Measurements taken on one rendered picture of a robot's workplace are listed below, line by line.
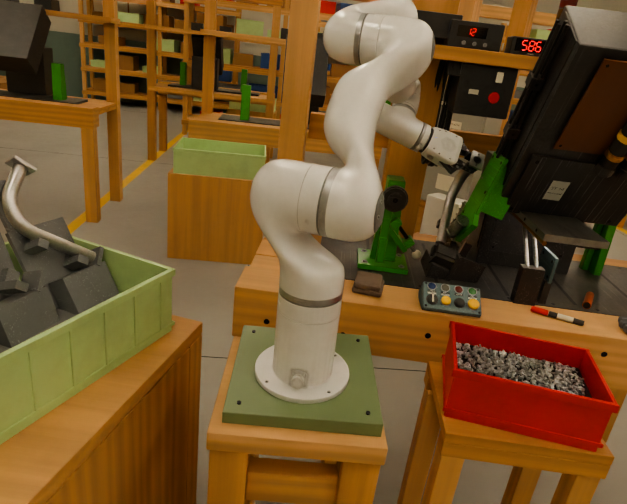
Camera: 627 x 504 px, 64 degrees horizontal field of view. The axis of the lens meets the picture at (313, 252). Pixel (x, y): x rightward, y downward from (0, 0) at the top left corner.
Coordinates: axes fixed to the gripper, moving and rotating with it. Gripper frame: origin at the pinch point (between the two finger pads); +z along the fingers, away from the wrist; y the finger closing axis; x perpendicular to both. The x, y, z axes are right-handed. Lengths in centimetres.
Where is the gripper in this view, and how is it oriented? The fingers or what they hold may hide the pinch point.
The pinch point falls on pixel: (470, 162)
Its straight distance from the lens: 157.7
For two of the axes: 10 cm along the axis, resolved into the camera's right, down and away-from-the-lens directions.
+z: 9.0, 4.1, 1.3
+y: 3.3, -8.6, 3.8
